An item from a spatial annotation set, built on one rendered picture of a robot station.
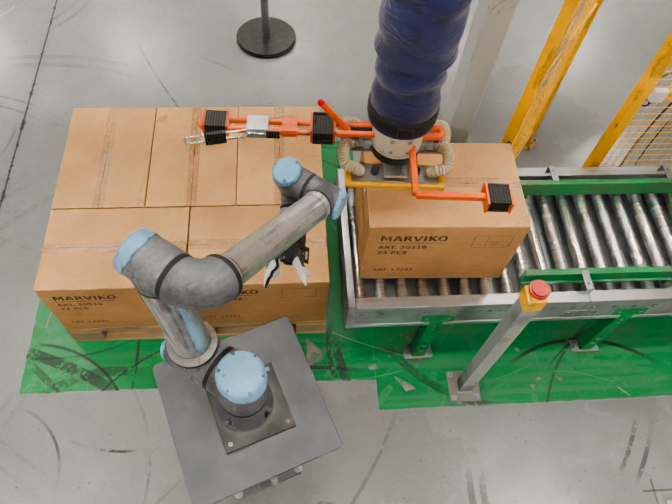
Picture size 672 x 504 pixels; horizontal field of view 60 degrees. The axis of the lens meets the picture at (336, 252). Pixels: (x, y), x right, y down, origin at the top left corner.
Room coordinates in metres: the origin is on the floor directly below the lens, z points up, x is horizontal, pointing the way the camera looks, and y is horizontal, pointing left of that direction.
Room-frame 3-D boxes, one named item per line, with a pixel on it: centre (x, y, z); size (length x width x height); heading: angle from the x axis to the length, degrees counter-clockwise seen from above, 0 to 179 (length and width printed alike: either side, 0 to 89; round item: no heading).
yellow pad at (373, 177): (1.26, -0.17, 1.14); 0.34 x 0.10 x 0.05; 95
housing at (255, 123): (1.31, 0.30, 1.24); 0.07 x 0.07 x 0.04; 5
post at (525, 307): (0.93, -0.68, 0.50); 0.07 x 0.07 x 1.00; 9
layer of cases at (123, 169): (1.53, 0.68, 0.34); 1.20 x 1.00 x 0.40; 99
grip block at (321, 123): (1.33, 0.09, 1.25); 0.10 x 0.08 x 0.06; 5
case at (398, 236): (1.39, -0.38, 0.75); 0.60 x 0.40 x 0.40; 97
